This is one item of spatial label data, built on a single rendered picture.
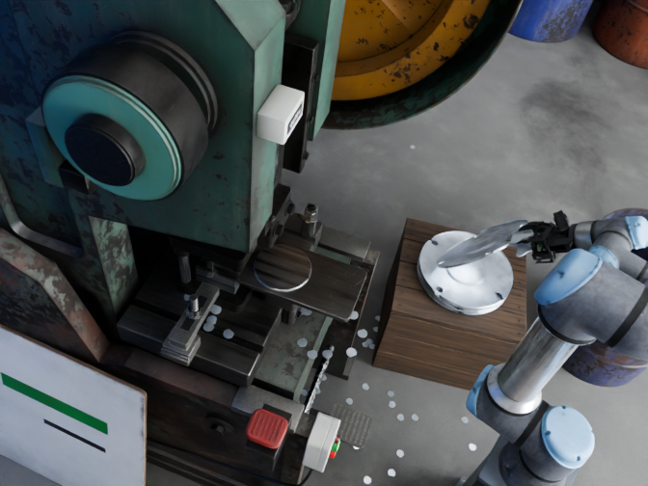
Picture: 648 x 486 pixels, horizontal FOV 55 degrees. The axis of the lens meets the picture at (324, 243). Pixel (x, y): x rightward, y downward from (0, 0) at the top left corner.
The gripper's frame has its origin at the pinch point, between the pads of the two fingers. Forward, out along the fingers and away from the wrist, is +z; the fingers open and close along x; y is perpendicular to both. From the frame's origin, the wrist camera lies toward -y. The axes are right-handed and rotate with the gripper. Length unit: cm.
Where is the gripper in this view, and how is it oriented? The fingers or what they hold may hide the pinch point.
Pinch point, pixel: (512, 239)
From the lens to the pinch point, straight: 175.1
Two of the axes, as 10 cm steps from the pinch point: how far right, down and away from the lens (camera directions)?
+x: 4.9, 8.1, 3.3
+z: -6.4, 0.8, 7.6
